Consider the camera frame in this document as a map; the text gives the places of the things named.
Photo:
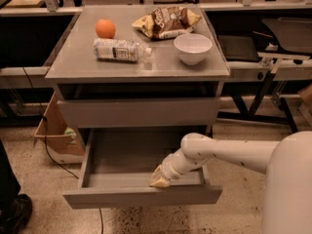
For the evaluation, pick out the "dark trouser leg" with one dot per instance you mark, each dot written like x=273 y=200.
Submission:
x=9 y=185

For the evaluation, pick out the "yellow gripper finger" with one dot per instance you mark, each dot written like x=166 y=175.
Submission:
x=159 y=182
x=157 y=173

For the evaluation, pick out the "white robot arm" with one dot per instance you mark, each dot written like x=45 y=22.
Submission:
x=286 y=164

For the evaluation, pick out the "clear plastic water bottle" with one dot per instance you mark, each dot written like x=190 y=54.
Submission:
x=120 y=50

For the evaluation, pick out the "grey drawer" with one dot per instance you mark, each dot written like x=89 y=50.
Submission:
x=118 y=165
x=124 y=113

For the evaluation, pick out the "white bowl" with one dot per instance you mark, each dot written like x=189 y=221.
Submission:
x=192 y=48

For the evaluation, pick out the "brown chip bag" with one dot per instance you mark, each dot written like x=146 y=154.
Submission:
x=167 y=22

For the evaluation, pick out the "grey drawer cabinet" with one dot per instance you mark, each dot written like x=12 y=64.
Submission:
x=77 y=74

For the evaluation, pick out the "grey top drawer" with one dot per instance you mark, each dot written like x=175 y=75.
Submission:
x=124 y=113

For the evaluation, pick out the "black shoe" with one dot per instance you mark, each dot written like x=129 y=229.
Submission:
x=14 y=219

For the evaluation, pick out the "cardboard box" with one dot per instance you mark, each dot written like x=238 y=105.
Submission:
x=61 y=141

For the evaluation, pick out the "orange fruit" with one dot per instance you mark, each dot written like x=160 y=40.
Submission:
x=105 y=28

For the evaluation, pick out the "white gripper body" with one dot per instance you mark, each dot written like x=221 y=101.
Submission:
x=169 y=170

